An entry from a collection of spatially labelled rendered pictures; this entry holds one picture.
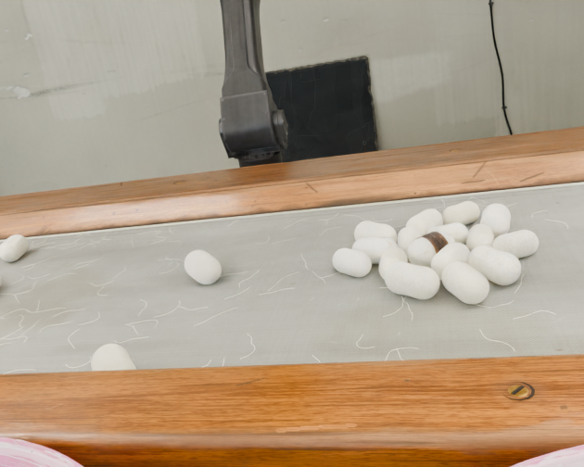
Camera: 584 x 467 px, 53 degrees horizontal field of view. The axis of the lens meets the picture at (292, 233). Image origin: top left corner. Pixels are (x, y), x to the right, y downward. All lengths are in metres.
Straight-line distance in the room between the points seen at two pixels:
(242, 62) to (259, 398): 0.63
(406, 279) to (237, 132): 0.48
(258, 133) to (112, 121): 1.89
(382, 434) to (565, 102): 2.36
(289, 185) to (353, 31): 1.84
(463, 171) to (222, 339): 0.30
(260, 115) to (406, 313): 0.48
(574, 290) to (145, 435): 0.25
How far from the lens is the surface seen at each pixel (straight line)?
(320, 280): 0.41
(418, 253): 0.40
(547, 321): 0.35
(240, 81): 0.82
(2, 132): 2.89
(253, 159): 0.82
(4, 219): 0.74
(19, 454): 0.27
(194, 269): 0.44
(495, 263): 0.37
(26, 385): 0.33
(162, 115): 2.56
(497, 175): 0.57
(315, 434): 0.24
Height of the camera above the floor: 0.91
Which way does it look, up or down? 19 degrees down
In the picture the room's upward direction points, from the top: 10 degrees counter-clockwise
